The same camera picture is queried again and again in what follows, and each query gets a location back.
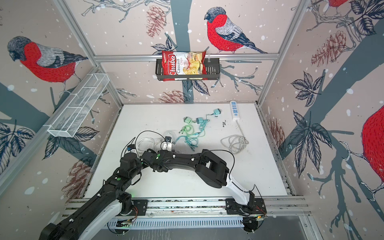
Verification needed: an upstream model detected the green teal cable tangle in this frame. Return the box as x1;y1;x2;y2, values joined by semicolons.
173;113;215;151

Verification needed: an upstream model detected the light green charger adapter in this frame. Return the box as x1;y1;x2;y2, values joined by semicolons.
184;117;194;125

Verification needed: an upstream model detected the white power strip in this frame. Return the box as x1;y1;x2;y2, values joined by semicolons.
230;101;240;121

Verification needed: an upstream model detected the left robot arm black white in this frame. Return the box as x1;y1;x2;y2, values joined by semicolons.
39;153;144;240

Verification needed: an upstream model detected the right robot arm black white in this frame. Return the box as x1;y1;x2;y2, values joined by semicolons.
141;149;255;214

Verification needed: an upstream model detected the teal charger adapter far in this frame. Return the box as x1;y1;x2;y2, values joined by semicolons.
214;109;221;116

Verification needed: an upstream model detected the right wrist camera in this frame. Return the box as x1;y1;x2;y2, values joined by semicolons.
161;136;175;152

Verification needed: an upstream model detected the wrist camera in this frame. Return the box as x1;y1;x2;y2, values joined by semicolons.
127;144;136;152
161;136;175;152

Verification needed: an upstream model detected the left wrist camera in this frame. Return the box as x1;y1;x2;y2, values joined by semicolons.
127;144;136;152

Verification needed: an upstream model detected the purple strip white cable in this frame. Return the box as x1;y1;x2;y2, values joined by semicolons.
131;130;169;154

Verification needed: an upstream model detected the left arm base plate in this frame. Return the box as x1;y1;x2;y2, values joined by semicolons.
119;199;149;217

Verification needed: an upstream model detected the white wire mesh shelf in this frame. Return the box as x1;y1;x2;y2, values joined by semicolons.
48;73;110;138

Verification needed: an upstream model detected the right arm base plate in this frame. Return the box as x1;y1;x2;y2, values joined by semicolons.
225;198;267;217

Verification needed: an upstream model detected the black wall basket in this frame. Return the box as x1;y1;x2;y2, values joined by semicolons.
155;59;221;81

